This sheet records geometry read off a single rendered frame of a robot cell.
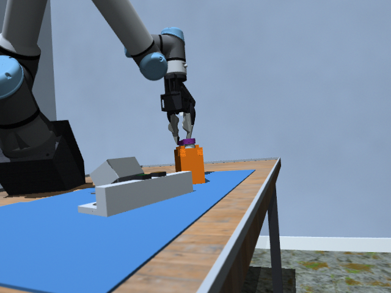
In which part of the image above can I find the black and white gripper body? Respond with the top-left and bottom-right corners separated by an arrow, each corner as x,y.
161,73 -> 191,115

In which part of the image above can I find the blue flat mat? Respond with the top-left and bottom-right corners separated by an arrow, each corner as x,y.
0,170 -> 255,293

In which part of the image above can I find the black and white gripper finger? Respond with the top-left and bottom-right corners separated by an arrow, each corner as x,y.
182,103 -> 196,139
167,112 -> 180,145

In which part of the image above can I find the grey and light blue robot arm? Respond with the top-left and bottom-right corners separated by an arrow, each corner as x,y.
0,0 -> 188,157

